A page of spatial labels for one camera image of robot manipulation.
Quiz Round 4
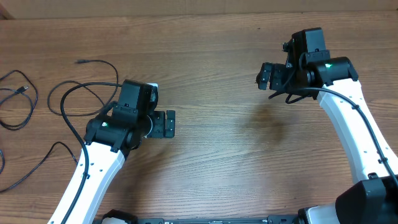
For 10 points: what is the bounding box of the black usb cable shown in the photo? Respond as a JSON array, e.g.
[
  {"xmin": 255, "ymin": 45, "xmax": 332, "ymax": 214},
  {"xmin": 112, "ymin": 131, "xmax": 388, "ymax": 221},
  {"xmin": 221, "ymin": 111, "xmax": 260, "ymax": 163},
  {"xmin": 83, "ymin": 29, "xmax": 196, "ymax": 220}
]
[{"xmin": 0, "ymin": 69, "xmax": 39, "ymax": 131}]

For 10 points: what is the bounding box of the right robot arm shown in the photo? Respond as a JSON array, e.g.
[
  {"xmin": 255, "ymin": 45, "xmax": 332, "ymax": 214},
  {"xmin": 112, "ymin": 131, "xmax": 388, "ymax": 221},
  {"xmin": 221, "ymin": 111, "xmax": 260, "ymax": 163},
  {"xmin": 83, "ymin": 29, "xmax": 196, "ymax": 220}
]
[{"xmin": 256, "ymin": 27, "xmax": 397, "ymax": 224}]

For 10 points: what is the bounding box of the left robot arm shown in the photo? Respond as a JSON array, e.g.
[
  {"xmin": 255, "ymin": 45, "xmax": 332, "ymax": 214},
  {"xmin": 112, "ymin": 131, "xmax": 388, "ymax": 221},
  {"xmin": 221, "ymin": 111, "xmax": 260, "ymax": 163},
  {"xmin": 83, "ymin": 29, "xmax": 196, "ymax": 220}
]
[{"xmin": 49, "ymin": 80, "xmax": 175, "ymax": 223}]

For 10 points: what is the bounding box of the left camera cable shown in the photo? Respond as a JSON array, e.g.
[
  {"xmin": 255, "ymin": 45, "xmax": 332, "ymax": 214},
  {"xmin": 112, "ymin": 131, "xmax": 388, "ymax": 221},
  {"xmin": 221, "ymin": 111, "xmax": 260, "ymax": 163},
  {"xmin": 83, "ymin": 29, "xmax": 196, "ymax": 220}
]
[{"xmin": 59, "ymin": 82, "xmax": 124, "ymax": 224}]

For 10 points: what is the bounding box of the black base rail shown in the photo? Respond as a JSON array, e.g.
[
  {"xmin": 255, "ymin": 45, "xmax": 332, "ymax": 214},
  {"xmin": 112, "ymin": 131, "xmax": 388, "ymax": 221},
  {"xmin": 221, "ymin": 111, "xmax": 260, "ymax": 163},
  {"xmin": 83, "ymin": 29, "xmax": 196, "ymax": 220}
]
[{"xmin": 93, "ymin": 208, "xmax": 312, "ymax": 224}]

